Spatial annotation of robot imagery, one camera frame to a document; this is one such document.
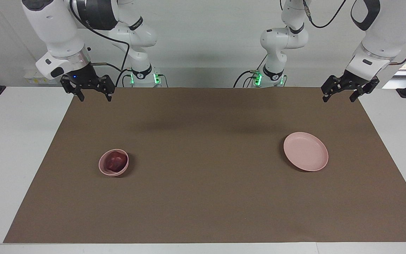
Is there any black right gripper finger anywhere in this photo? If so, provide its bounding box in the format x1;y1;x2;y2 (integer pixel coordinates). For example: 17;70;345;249
97;75;115;102
60;76;85;102

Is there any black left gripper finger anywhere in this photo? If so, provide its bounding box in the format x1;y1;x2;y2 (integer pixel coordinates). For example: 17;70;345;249
350;77;380;103
321;75;345;103

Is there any dark red apple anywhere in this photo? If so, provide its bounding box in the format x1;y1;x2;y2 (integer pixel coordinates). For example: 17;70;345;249
105;152;126;173

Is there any pink plate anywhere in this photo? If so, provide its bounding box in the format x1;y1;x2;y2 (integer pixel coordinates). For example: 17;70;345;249
283;132;329;172

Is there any pink bowl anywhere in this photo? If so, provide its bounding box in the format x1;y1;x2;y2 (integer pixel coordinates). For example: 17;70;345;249
98;149;129;177

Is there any white power strip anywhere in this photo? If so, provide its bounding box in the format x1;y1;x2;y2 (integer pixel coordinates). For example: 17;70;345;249
24;71;48;85

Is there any brown table mat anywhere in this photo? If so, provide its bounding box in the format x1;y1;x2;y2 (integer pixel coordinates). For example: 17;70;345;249
3;87;406;244

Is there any black right base cable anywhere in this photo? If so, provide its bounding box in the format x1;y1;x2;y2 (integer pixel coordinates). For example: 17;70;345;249
115;68;133;87

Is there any black base cable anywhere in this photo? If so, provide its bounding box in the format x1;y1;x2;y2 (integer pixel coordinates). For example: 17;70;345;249
233;56;269;88
115;68;133;87

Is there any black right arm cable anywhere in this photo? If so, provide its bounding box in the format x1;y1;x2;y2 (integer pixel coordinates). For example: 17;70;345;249
70;0;130;72

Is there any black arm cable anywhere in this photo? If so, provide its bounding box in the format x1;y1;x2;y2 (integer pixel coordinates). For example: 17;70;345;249
70;0;130;72
303;0;406;66

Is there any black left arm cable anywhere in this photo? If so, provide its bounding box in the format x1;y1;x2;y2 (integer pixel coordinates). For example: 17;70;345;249
303;0;406;66

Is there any black left base cable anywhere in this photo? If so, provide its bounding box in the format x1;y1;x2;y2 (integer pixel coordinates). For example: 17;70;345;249
233;56;269;88

